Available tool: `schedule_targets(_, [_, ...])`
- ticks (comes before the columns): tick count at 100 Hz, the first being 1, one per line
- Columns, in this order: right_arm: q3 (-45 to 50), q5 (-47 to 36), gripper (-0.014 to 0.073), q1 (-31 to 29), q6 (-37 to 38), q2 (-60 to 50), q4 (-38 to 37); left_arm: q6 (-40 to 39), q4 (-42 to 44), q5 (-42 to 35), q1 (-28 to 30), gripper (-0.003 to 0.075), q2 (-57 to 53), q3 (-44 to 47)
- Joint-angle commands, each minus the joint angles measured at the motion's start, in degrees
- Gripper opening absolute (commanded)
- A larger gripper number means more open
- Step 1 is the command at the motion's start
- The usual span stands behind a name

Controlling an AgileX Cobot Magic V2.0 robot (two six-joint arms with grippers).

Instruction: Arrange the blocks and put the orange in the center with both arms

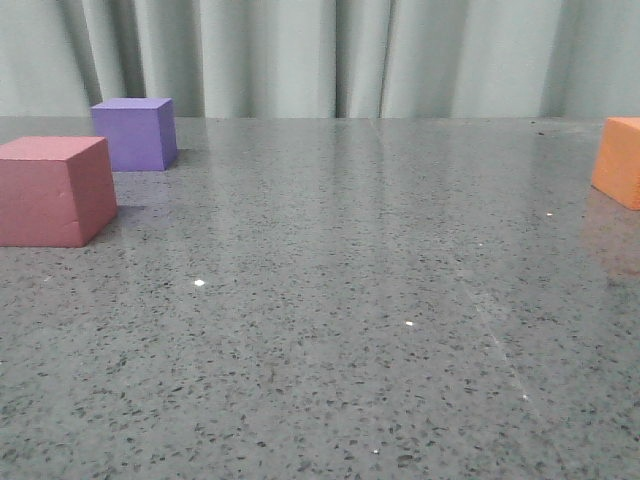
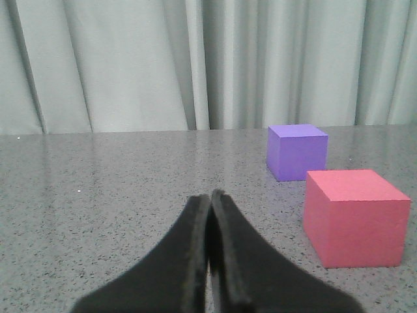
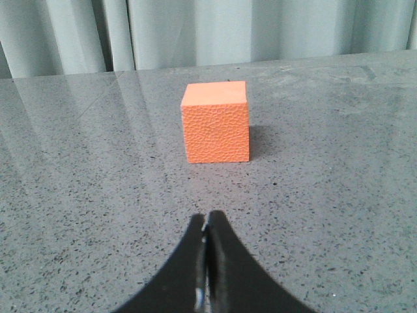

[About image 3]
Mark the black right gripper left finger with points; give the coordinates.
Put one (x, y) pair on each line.
(179, 286)

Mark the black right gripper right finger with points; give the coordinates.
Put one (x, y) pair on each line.
(237, 283)

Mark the orange foam cube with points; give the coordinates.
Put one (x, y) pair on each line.
(215, 121)

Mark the grey-green pleated curtain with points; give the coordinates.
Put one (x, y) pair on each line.
(40, 38)

